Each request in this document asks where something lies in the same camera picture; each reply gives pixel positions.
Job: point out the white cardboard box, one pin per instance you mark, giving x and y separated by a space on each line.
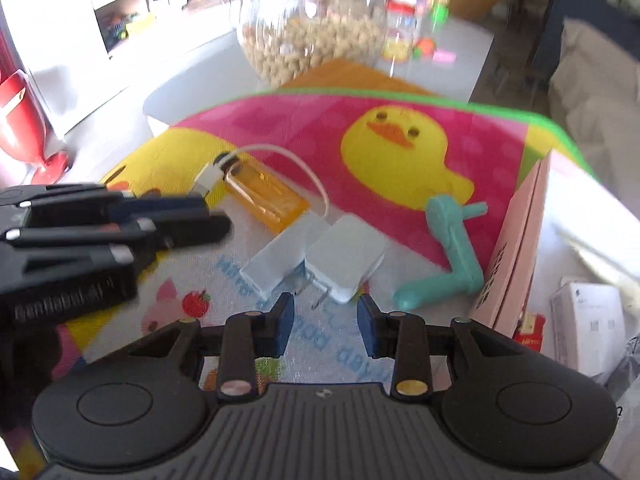
587 325

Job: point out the pink box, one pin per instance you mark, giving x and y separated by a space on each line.
520 240

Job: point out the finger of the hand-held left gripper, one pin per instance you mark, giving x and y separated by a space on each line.
165 206
200 230

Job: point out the teal hand fan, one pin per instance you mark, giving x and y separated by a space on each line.
457 270

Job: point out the green and yellow toy truck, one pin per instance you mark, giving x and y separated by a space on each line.
127 27

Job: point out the grey sofa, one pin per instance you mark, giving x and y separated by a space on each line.
600 85

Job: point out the small bottle with red cap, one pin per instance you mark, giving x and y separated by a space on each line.
399 30

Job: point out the red upright appliance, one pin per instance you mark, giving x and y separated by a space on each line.
22 125

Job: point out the green toy bottle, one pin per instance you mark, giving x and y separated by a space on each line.
439 7

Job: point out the amber bottle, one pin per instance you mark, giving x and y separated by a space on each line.
265 195

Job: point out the colourful cartoon mat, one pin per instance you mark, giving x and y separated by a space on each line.
300 130

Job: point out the red packet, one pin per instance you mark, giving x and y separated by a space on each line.
530 332

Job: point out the dark blue cabinet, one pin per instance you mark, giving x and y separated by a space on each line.
555 25

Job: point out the clear plastic bag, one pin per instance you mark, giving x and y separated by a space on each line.
625 390

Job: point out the white charger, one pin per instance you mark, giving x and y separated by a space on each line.
272 265
345 260

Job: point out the glass jar of nuts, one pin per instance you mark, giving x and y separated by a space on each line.
310 35

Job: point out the white cabinet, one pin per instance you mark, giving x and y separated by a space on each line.
55 35

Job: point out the pink clip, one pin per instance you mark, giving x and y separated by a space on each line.
445 56

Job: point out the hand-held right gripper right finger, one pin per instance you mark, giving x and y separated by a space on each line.
369 326

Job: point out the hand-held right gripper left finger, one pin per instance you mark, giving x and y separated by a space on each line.
281 321

